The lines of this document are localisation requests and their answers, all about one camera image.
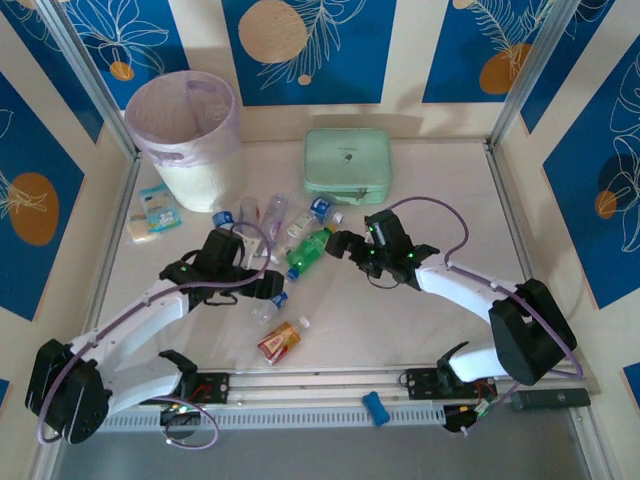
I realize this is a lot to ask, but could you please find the clear bottle red blue label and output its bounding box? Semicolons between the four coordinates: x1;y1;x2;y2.
238;195;262;236

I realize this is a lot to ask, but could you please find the blue-label bottle white cap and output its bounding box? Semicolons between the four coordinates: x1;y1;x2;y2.
308;195;345;224

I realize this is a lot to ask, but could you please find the green bottle yellow cap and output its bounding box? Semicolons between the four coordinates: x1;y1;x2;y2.
284;226;335;274

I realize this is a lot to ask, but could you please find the clear bottle green white label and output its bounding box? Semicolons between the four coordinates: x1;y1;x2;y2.
277;212;319;254

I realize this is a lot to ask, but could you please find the bottle orange red label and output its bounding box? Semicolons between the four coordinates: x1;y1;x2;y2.
257;315;312;365

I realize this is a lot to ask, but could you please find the white bin purple liner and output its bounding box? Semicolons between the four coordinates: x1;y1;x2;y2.
123;69;246;214

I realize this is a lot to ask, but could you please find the blue white wipes packet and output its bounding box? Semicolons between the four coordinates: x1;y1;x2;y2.
138;183;182;234

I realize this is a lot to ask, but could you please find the yellow sponge in wrapper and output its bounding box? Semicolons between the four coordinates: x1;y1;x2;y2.
125;212;160;245

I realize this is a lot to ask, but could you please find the mint green zip pouch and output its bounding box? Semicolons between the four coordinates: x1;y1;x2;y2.
301;127;394;206

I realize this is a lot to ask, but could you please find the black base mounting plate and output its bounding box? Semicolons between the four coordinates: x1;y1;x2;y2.
402;368;499;401
169;372;231;406

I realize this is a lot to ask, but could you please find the control circuit board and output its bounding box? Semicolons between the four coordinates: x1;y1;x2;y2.
442;402;494;434
159;398;207;427

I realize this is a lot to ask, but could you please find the small blue bone-shaped object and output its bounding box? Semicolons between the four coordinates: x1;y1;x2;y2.
360;392;390;427

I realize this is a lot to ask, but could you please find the flat black bar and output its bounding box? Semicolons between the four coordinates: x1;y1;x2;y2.
510;388;591;411

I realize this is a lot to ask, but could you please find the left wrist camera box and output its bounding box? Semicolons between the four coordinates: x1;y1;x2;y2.
252;269;288;302

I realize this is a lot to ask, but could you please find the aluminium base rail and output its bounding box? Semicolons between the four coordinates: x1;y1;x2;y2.
42;362;591;412

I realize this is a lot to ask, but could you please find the grey slotted cable duct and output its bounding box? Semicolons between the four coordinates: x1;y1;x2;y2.
99;404;446;434

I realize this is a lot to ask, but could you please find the aluminium frame post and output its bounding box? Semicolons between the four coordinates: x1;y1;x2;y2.
37;0;144;161
487;0;584;151

